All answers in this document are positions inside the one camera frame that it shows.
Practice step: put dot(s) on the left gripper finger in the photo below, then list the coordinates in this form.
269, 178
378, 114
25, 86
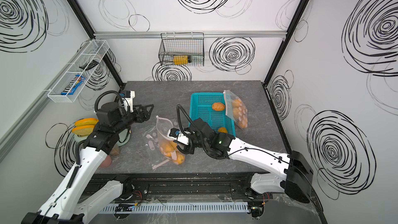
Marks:
145, 109
144, 116

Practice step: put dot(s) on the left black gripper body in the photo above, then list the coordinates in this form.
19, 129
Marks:
128, 118

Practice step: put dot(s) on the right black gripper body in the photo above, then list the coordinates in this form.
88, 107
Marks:
196, 141

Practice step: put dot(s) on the teal plastic basket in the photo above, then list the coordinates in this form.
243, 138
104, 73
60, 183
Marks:
201, 107

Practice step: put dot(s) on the potato bagged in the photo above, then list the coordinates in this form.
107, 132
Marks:
240, 113
180, 159

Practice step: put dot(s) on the clear zipper bag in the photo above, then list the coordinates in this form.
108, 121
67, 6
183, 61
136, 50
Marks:
162, 127
229, 96
151, 142

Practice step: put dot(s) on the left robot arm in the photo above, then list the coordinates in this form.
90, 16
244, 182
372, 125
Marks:
63, 207

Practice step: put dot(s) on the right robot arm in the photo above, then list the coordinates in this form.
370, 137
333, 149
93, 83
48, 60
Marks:
288, 173

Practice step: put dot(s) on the upper toast slice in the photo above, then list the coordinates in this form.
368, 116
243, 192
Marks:
86, 121

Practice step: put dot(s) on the toast slice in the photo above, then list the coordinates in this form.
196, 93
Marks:
86, 121
84, 130

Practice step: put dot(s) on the mint green toaster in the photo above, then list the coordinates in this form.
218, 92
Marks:
124, 137

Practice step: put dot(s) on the lower toast slice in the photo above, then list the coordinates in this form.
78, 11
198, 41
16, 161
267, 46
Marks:
84, 130

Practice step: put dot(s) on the potato top right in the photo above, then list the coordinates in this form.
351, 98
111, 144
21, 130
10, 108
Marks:
218, 106

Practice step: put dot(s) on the potato large middle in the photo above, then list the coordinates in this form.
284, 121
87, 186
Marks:
167, 148

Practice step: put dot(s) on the red cup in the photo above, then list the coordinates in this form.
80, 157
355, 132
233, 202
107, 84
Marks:
106, 163

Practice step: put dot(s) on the blue candy packet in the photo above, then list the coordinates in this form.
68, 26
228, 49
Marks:
74, 84

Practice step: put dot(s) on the black remote control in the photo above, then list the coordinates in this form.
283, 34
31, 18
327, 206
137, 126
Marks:
89, 66

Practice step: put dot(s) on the yellow item in basket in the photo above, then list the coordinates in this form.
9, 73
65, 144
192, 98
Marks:
181, 60

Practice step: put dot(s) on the white wire shelf basket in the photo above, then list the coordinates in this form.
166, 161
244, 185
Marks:
90, 50

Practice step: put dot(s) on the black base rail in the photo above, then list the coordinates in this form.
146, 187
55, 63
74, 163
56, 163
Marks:
237, 185

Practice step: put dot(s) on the black wire wall basket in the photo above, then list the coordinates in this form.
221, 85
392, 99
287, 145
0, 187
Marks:
182, 43

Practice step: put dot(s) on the white slotted cable duct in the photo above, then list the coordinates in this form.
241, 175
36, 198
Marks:
177, 208

